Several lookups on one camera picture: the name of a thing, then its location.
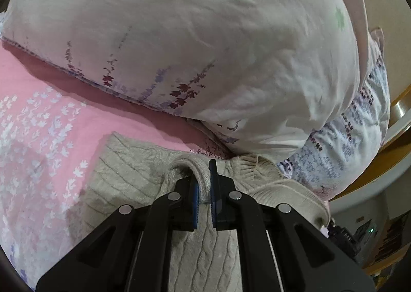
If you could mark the blue white floral pillow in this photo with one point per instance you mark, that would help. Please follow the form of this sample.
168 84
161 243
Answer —
353 137

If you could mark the pink white floral pillow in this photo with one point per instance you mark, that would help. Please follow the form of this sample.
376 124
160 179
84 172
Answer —
192 38

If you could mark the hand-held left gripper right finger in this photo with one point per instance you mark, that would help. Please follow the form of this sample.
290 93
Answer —
214 197

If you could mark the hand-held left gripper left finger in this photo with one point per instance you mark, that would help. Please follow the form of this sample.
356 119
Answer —
193 208

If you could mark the pink floral bed sheet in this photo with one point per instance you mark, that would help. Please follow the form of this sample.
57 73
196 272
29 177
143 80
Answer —
38 118

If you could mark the wooden shelf unit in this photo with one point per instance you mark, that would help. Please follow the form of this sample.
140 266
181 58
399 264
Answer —
390 237

